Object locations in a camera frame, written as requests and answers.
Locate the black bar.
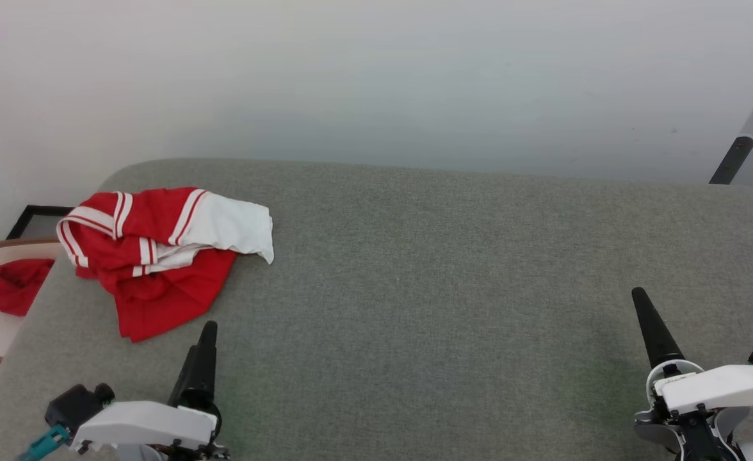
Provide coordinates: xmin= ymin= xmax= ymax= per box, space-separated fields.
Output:
xmin=709 ymin=136 xmax=753 ymax=185

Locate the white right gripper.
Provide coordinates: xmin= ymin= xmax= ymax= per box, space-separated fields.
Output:
xmin=631 ymin=287 xmax=753 ymax=461

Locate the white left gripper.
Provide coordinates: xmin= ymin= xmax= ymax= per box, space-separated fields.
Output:
xmin=71 ymin=321 xmax=230 ymax=461

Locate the black picture frame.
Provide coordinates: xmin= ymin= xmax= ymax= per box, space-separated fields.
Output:
xmin=6 ymin=205 xmax=75 ymax=241

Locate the red cloth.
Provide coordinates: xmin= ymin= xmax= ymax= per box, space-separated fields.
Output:
xmin=0 ymin=258 xmax=56 ymax=318

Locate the red and white basketball jersey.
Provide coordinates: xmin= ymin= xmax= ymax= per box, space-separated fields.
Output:
xmin=56 ymin=187 xmax=275 ymax=343

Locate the teal left camera connector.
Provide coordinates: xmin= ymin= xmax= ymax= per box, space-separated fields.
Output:
xmin=17 ymin=426 xmax=70 ymax=461

